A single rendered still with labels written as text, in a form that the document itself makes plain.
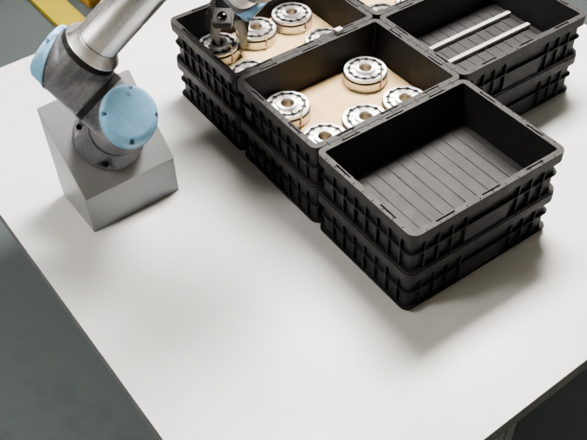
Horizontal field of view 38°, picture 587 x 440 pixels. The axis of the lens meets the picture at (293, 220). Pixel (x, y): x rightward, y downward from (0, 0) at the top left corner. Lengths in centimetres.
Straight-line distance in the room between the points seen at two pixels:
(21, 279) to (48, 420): 55
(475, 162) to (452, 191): 10
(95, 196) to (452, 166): 76
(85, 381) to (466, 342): 124
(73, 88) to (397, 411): 85
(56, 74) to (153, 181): 38
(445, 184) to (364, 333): 36
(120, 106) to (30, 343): 118
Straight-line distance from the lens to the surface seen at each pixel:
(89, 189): 185
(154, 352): 169
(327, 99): 198
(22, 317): 275
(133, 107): 167
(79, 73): 166
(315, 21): 225
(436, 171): 181
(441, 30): 223
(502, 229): 175
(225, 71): 192
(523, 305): 176
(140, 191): 192
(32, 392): 257
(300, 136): 173
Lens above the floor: 205
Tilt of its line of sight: 46 degrees down
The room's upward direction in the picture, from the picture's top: 3 degrees counter-clockwise
